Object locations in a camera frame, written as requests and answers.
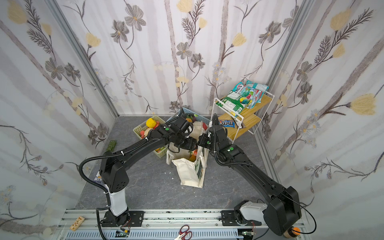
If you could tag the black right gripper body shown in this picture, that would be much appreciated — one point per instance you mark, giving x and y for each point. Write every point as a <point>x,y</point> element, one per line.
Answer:
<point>205,141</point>

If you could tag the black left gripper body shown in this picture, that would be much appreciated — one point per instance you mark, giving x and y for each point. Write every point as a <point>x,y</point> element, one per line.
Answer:
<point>186,142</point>

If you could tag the floral canvas tote bag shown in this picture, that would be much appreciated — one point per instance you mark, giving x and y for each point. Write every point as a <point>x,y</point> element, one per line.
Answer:
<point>191,169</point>

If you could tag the beige toy garlic bulb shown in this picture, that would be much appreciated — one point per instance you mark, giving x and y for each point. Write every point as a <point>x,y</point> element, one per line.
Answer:
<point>147,131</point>

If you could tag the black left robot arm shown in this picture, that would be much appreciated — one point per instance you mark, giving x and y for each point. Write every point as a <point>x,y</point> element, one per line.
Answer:
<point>114,167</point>

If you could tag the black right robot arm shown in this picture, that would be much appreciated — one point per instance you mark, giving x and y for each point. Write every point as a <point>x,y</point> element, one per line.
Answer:
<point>281,209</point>

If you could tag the blue M&M candy bag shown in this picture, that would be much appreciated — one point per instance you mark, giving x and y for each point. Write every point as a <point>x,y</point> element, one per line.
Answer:
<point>227,123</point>

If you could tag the blue plastic vegetable basket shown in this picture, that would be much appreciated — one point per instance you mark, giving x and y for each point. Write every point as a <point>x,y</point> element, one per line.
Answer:
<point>191,115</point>

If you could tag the yellow toy bell pepper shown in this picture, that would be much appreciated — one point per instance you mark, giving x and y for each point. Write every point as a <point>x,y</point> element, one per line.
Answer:
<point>151,123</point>

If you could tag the green snack packet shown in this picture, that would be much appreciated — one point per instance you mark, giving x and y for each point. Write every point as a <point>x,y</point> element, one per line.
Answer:
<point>234,103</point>

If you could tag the green plastic fruit basket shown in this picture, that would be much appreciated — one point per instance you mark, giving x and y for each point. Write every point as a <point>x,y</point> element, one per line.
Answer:
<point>143,130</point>

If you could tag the teal snack packet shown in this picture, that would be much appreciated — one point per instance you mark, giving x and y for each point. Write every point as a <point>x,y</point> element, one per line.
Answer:
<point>251,93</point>

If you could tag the small green toy on floor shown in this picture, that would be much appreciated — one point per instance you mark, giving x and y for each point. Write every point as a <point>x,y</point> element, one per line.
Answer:
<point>111,146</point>

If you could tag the small blue card box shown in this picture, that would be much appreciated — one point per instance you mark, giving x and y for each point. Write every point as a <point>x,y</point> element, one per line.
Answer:
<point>98,178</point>

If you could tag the orange and wood tape roll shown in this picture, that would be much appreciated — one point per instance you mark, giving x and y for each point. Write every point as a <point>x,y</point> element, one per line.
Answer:
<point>292,233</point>

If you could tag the wooden tag block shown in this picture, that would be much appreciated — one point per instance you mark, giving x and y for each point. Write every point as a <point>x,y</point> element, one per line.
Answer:
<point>77,223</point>

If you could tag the white wire wooden shelf rack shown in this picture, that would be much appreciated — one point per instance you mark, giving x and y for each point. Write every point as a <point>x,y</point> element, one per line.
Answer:
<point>248,121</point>

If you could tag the red handled scissors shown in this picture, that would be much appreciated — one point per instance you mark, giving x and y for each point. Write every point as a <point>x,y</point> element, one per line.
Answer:
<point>184,233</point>

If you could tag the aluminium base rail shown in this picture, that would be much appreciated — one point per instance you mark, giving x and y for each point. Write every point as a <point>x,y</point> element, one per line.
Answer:
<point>205,224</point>

